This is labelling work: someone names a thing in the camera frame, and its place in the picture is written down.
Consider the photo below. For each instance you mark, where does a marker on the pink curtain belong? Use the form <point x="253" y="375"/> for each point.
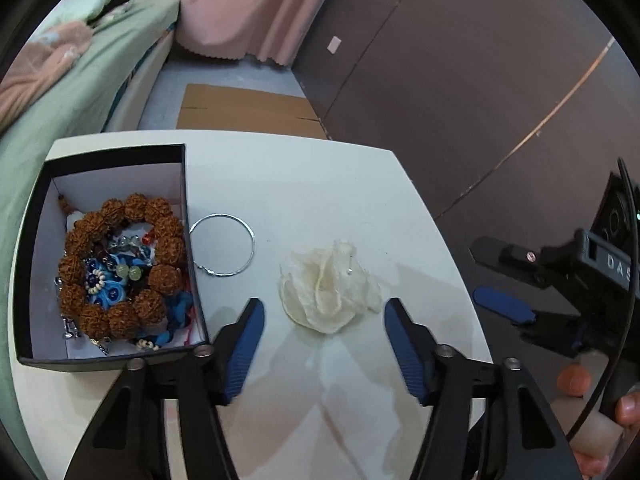
<point x="240" y="5"/>

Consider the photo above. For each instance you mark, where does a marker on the white and green quilt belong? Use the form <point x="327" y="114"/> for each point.
<point x="100" y="0"/>

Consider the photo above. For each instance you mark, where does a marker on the flat cardboard sheet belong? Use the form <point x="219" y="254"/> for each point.
<point x="240" y="107"/>

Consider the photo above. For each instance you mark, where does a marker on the white wall socket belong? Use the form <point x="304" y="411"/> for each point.
<point x="334" y="45"/>

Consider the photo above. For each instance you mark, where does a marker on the thin silver bangle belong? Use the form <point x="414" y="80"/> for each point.
<point x="220" y="215"/>

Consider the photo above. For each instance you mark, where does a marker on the black jewelry box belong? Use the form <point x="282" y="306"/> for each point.
<point x="115" y="155"/>

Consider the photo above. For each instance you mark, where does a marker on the person's right hand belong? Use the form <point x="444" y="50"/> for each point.
<point x="629" y="409"/>

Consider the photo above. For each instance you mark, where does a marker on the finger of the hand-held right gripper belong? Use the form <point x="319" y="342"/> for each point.
<point x="502" y="305"/>
<point x="510" y="256"/>

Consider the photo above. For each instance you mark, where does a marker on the peach fleece blanket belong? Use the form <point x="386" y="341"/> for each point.
<point x="35" y="70"/>

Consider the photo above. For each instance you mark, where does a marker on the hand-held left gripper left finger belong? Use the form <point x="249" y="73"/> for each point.
<point x="245" y="355"/>

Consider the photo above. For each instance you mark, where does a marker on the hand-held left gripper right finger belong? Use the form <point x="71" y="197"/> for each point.
<point x="405" y="355"/>

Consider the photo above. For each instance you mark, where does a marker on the bed with green sheet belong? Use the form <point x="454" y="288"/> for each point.
<point x="75" y="85"/>

